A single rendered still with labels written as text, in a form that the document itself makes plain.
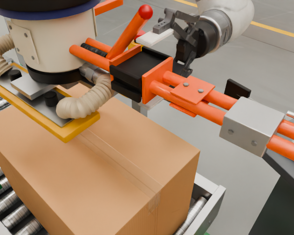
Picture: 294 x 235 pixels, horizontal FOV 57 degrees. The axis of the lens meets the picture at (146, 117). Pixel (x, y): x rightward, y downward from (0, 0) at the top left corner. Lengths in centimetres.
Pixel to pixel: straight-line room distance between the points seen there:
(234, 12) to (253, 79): 228
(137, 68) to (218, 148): 169
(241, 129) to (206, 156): 166
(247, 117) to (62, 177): 52
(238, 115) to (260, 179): 164
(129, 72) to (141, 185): 34
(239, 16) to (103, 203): 55
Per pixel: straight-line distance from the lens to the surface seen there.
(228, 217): 182
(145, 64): 51
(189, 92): 44
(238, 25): 71
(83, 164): 78
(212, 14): 66
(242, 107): 43
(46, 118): 61
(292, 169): 113
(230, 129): 42
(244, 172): 204
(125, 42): 49
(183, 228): 112
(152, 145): 81
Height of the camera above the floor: 155
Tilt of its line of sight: 42 degrees down
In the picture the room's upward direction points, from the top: straight up
